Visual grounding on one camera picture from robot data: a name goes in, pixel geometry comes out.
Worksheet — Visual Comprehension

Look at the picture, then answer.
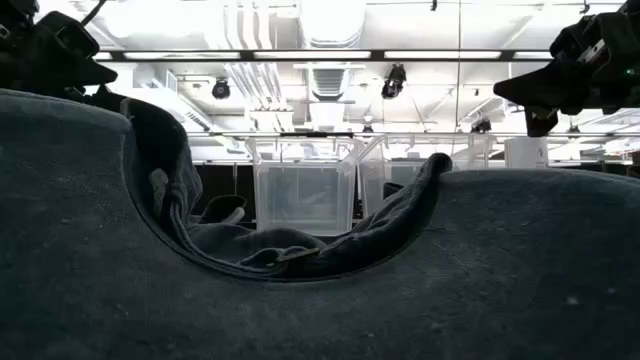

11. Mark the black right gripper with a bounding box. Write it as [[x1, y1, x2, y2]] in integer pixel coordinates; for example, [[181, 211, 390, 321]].
[[493, 0, 640, 138]]

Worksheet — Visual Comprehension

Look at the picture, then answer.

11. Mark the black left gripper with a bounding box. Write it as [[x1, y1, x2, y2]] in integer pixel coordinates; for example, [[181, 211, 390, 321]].
[[0, 0, 126, 110]]

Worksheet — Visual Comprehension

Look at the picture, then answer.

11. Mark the dark blue cap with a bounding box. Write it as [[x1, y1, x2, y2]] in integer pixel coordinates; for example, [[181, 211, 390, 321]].
[[0, 88, 640, 360]]

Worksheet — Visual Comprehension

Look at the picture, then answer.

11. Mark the white pillar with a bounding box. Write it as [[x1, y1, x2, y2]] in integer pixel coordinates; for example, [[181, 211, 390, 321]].
[[503, 137, 550, 170]]

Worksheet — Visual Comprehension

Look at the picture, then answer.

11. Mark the black background partition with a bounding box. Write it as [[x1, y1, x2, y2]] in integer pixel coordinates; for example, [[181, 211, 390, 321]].
[[193, 163, 257, 224]]

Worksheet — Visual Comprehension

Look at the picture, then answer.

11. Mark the clear plastic bin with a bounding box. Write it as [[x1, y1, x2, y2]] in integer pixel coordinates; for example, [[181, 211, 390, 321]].
[[244, 137, 364, 237], [357, 133, 494, 221]]

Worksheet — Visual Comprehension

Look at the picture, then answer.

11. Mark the black overhead bar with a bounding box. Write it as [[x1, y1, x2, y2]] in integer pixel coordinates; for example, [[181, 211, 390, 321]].
[[92, 48, 556, 63]]

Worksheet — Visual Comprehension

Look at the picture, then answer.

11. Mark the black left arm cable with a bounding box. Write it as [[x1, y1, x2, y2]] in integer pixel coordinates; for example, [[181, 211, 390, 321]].
[[82, 0, 107, 26]]

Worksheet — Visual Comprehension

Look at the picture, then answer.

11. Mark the silver ceiling duct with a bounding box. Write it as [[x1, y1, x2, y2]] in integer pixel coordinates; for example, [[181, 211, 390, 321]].
[[298, 0, 367, 49]]

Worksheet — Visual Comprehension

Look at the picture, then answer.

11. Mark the thin black background rail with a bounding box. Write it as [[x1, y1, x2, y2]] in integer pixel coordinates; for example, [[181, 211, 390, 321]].
[[187, 130, 640, 139]]

